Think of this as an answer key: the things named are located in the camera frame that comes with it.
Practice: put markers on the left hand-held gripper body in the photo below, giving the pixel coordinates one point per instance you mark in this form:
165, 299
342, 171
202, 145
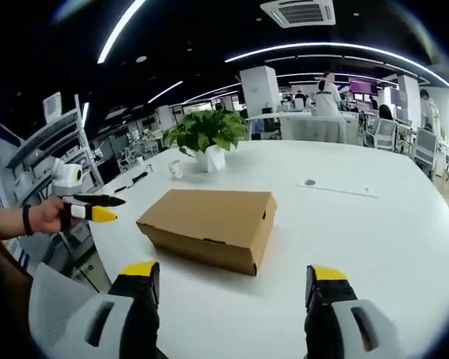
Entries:
66, 179

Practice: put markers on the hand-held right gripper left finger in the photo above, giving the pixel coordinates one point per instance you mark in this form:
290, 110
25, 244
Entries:
124, 310

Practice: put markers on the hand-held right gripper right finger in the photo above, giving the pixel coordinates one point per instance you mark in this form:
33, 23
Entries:
336, 314

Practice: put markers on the brown cardboard shoe box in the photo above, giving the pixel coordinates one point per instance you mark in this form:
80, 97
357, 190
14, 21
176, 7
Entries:
213, 228

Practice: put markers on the person's left hand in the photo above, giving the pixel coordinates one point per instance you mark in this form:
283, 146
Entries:
46, 217

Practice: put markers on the metal storage shelf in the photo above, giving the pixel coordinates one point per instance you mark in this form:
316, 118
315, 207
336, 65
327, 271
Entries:
48, 149

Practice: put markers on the black wristband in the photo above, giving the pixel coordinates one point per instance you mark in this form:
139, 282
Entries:
27, 220

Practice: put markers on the grey mesh office chair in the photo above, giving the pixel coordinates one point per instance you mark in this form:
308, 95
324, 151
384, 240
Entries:
63, 310

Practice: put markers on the small white figurine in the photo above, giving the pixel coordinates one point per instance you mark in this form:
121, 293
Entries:
176, 170

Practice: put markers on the white plant pot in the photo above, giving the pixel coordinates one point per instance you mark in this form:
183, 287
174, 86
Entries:
210, 159

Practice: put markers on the green potted plant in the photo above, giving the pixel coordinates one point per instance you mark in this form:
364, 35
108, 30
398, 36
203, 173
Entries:
206, 129

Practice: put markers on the white office chair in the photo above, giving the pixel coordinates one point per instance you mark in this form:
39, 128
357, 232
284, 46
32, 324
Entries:
426, 147
383, 132

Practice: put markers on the white partition desk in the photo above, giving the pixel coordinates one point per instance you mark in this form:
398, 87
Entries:
299, 127

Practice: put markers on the ceiling air conditioner vent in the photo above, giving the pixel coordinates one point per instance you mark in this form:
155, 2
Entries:
298, 13

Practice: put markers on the purple wall screen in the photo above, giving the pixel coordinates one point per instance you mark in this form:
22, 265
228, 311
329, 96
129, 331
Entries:
363, 86

